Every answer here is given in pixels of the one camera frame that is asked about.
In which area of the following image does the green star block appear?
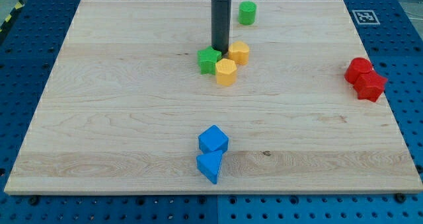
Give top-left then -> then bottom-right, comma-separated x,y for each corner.
197,46 -> 221,75

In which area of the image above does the yellow hexagon block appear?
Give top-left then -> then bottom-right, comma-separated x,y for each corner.
215,59 -> 237,86

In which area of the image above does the red star block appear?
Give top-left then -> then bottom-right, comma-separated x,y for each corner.
353,70 -> 388,102

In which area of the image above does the blue cube block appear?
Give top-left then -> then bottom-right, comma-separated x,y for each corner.
198,125 -> 229,153

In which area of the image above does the blue triangle block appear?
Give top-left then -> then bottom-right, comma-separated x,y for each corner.
196,150 -> 223,184

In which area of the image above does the yellow heart block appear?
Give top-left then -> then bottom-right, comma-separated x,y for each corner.
228,41 -> 250,65

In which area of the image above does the wooden board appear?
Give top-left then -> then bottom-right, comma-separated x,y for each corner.
5,0 -> 422,196

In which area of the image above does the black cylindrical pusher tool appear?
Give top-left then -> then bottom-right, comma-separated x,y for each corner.
211,0 -> 231,55

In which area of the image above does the green cylinder block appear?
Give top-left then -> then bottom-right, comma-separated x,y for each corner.
238,1 -> 257,25

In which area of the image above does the red cylinder block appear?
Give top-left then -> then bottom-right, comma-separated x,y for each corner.
344,57 -> 373,84

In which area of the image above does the white fiducial marker tag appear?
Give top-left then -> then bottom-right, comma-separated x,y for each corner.
352,9 -> 380,25

